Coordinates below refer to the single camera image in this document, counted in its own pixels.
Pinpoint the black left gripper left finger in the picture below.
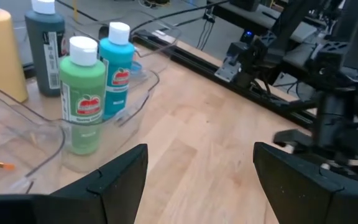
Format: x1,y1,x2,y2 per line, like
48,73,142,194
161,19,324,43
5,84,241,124
0,143,149,224

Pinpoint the green paint bottle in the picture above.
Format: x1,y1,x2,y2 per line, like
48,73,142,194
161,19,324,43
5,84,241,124
58,35,107,156

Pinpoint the clear narrow plastic bin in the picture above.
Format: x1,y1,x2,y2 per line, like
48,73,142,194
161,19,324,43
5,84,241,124
0,46,162,175
0,79,67,195

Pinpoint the light blue paint bottle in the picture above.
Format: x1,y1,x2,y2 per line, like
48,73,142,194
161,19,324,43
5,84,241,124
98,21,135,121

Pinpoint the yellow cable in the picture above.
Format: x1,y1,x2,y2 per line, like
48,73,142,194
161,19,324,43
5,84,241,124
71,0,80,22

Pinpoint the dark blue paint bottle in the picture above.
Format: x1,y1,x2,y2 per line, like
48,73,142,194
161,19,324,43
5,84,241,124
24,0,67,97

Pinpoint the clear wide plastic bin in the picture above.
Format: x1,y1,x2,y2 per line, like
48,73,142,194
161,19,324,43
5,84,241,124
59,8,183,94

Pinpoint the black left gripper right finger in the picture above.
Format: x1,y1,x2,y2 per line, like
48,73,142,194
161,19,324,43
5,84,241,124
252,141,358,224

